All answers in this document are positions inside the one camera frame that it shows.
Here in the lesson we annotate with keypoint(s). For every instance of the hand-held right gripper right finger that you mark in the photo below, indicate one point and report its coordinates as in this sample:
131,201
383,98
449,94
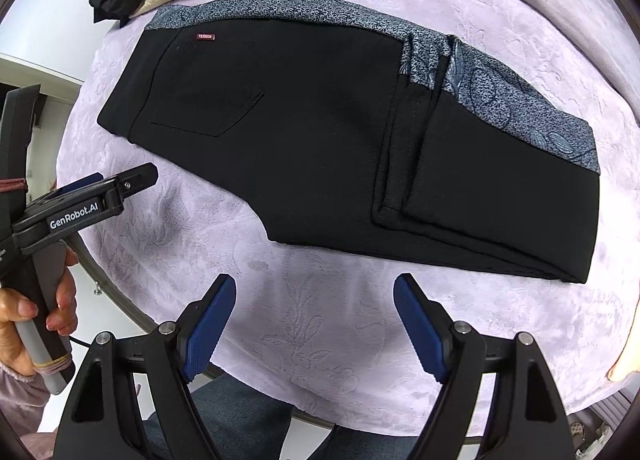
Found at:
420,325

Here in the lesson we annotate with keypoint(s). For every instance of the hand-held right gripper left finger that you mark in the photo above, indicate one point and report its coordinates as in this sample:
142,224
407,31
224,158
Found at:
210,325

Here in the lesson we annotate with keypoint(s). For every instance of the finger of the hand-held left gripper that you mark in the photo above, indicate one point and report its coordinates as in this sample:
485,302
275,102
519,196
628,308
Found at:
132,180
80,182

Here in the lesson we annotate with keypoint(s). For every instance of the black pants grey patterned stripe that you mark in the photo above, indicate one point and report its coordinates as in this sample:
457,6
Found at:
300,140

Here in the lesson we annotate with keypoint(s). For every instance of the person's left forearm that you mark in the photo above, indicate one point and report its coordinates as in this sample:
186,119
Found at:
20,415

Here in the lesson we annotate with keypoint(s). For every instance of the person's left hand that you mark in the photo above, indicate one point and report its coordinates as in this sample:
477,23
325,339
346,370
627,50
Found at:
10,335

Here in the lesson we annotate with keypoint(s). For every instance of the textured lilac blanket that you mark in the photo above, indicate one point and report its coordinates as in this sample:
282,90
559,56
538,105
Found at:
325,300

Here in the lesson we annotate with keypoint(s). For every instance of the person's blue jeans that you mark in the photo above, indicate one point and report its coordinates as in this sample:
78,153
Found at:
240,420

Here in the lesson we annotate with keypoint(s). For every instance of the peach cloth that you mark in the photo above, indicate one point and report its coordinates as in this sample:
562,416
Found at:
622,365

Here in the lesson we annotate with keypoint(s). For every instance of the smooth lilac bed sheet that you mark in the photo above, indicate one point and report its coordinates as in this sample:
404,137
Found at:
550,0

